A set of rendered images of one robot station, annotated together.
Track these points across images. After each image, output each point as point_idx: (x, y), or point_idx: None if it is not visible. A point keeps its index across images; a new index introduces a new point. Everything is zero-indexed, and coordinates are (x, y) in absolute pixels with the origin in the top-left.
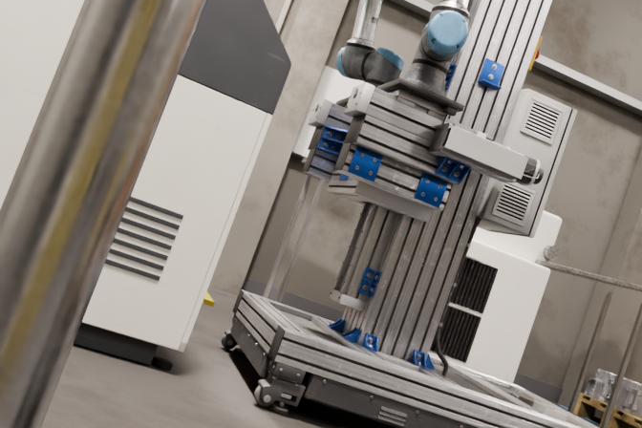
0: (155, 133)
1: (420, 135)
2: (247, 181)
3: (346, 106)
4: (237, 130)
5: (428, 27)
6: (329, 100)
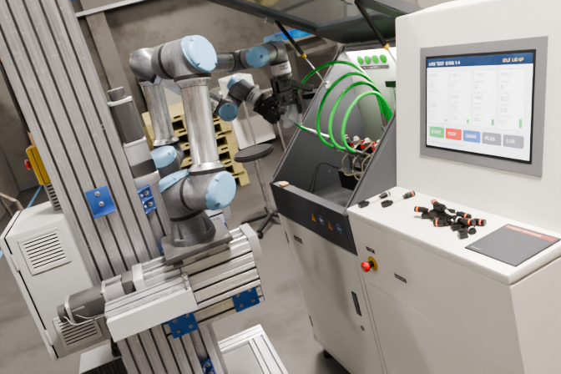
0: None
1: None
2: (289, 250)
3: (230, 212)
4: None
5: (183, 153)
6: (242, 224)
